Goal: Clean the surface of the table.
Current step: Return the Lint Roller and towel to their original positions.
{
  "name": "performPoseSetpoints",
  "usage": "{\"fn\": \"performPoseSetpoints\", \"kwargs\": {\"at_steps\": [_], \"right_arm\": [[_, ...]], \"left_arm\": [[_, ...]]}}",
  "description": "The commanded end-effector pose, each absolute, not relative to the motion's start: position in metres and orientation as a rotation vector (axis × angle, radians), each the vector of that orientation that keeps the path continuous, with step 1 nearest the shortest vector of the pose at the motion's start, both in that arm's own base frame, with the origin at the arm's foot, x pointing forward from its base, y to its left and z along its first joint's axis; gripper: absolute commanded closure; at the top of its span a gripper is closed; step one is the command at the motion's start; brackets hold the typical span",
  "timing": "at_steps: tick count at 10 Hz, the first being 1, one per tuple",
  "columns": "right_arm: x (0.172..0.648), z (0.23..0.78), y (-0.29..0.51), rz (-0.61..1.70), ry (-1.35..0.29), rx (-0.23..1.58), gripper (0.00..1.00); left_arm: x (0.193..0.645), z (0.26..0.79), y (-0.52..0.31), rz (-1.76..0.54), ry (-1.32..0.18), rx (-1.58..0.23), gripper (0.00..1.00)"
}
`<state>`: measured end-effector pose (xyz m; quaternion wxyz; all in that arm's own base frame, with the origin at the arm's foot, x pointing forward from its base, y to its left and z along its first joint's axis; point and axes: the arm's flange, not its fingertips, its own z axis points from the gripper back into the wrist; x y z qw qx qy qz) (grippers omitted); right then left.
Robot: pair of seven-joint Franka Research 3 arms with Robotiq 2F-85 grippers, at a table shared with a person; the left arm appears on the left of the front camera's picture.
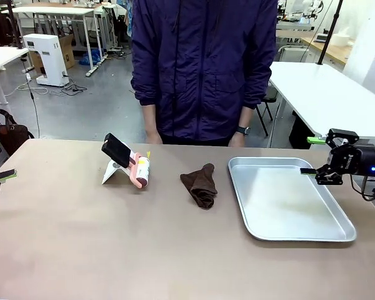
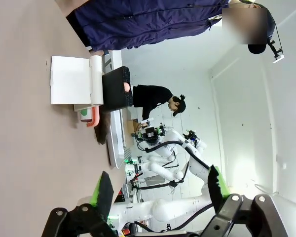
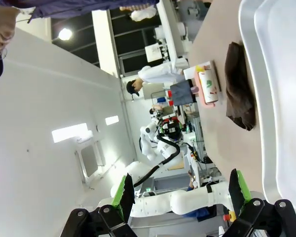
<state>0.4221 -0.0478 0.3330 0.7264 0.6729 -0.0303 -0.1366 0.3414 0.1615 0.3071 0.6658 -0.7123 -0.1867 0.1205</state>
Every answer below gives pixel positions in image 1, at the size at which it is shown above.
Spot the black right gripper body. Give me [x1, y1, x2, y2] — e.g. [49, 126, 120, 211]
[329, 144, 375, 176]

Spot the person right forearm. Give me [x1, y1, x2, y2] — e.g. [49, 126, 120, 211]
[142, 104, 160, 132]

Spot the brown cloth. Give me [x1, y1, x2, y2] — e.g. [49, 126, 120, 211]
[179, 162, 219, 211]

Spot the brown handbag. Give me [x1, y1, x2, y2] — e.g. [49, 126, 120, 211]
[0, 109, 36, 158]

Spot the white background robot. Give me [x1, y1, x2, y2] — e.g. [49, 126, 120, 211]
[283, 0, 324, 24]

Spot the white cabinet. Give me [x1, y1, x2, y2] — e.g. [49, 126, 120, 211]
[277, 43, 309, 63]

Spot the person right hand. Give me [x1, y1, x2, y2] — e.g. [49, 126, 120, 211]
[145, 129, 164, 145]

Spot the person in purple jacket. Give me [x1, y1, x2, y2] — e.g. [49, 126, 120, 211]
[130, 0, 278, 148]

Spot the black floor cable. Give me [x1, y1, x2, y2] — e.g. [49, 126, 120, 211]
[24, 56, 42, 139]

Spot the pink lint roller black handle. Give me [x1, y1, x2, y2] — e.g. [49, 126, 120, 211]
[101, 132, 152, 190]

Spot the cardboard box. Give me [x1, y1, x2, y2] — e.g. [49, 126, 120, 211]
[27, 34, 77, 71]

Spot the person left forearm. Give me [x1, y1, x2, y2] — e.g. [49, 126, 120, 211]
[237, 105, 255, 129]

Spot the black chair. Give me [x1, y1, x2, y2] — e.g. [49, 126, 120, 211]
[257, 85, 281, 139]

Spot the blue plastic bag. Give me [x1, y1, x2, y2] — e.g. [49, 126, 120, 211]
[79, 48, 103, 67]

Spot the silver metal tray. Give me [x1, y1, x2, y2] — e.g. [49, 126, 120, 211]
[227, 156, 358, 243]

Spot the black pole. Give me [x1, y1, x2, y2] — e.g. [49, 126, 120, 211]
[317, 0, 345, 66]
[8, 0, 23, 50]

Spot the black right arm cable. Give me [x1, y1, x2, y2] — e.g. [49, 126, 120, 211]
[349, 173, 375, 203]

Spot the white lint roller stand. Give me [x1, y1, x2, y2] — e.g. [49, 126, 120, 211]
[101, 149, 151, 189]

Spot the long white background table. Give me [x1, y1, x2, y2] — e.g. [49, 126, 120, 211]
[11, 5, 96, 78]

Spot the wooden background table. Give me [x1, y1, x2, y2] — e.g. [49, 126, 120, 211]
[299, 36, 353, 69]

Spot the person left hand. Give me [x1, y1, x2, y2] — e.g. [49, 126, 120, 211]
[229, 133, 247, 148]

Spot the white floor machine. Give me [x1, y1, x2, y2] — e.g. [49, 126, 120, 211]
[22, 33, 71, 88]

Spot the small white table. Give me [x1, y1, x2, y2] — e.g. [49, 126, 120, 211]
[0, 46, 30, 105]

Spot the large white table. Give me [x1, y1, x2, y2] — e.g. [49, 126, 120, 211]
[267, 61, 375, 148]

